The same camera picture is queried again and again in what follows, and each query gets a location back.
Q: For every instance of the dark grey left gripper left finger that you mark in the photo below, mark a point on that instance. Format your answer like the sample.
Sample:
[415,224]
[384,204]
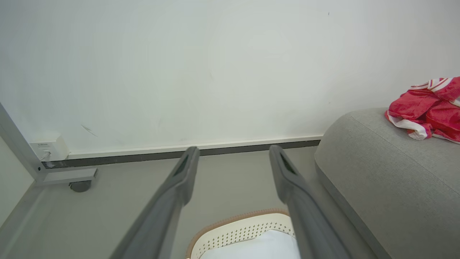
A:
[165,208]

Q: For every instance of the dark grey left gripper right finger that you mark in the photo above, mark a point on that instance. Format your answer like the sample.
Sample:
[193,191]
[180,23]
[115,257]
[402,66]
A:
[305,212]

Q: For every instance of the red garment with white stripes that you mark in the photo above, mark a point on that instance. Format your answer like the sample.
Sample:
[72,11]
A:
[424,108]

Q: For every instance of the white laundry basket brown rim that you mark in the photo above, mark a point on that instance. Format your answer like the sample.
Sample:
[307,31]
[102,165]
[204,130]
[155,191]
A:
[233,232]

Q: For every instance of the white and black baseboard strip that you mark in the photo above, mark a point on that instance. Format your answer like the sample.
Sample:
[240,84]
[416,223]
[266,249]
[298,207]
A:
[143,154]

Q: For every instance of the black caster wheel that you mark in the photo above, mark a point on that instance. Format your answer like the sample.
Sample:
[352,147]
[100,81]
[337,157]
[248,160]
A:
[80,186]

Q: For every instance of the grey fabric sofa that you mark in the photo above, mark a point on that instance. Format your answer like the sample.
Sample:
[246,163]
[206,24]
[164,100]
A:
[395,194]

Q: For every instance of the beige partition panel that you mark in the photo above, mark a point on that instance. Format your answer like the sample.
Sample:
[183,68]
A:
[10,180]

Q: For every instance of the white wall socket box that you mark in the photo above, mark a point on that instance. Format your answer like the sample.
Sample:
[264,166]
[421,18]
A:
[50,148]

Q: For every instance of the grey metal partition frame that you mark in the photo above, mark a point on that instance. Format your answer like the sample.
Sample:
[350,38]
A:
[16,142]

